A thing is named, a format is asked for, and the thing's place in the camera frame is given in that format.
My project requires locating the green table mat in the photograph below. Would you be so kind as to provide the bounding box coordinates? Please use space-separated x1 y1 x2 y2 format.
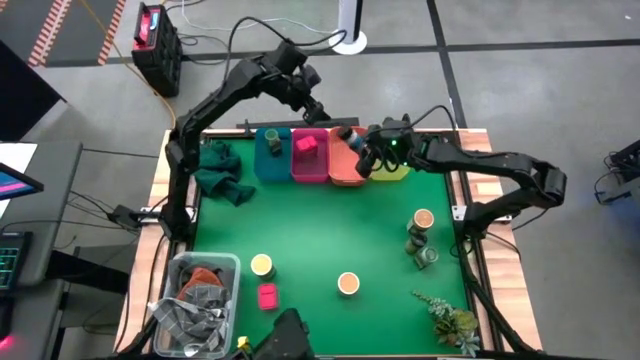
188 134 474 357

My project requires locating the pink plastic bin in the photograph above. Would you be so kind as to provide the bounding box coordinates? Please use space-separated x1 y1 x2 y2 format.
291 128 331 185

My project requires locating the black flat bar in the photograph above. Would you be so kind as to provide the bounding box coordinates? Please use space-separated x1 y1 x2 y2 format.
235 117 360 130

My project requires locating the computer monitor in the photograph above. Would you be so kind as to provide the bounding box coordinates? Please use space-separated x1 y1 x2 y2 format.
0 162 45 202

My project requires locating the yellow cable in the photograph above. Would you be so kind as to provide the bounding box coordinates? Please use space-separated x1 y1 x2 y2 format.
77 0 179 130

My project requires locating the clear plastic tub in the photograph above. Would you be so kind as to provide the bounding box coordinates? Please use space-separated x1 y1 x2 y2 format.
152 251 242 360

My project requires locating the black and red toolbox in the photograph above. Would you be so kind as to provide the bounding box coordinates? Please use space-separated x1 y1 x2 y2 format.
131 2 184 99

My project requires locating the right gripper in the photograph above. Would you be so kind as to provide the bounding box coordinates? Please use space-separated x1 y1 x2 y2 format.
355 117 416 179

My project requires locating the artificial succulent plant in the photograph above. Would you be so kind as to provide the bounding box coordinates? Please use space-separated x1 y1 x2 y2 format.
412 289 481 359

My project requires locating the tan-lid seasoning jar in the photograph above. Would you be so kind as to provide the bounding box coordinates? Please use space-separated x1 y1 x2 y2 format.
337 271 361 299
250 252 277 281
406 208 435 235

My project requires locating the white pole stand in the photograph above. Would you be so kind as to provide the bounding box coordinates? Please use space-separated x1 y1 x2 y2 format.
328 0 369 56

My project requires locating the blue plastic bin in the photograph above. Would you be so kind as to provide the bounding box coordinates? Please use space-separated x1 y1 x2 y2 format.
253 126 294 182

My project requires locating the dark green cloth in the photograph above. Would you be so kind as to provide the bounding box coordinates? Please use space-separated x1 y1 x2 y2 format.
193 141 257 207

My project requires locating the orange cloth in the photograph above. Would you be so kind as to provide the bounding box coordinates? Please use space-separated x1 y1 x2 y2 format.
177 266 225 301

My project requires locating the backlit keyboard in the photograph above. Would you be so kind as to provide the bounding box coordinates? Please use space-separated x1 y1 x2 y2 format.
0 230 34 292

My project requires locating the black panel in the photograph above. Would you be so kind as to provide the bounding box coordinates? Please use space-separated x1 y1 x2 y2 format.
0 39 69 142

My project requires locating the black floor cable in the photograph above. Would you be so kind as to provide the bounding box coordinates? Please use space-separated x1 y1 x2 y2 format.
177 32 234 66

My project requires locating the grey desk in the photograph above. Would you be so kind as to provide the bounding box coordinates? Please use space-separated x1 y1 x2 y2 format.
0 141 84 301

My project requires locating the black device with cables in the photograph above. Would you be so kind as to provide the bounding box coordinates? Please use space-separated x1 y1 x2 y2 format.
593 139 640 205

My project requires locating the grey plaid cloth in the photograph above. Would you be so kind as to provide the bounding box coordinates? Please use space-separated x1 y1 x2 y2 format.
148 284 232 357

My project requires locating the white paper sheet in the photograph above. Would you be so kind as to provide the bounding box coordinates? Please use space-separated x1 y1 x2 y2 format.
0 142 39 174

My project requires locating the white cable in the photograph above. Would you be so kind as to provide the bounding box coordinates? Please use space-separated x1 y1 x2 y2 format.
179 0 334 37

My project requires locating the orange plastic bin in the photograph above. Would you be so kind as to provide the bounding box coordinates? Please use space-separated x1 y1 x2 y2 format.
328 124 371 188

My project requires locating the black bulky object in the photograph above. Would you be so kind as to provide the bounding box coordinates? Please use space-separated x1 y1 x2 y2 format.
252 307 317 360

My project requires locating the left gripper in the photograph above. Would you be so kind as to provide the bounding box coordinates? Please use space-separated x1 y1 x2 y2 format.
287 64 332 126

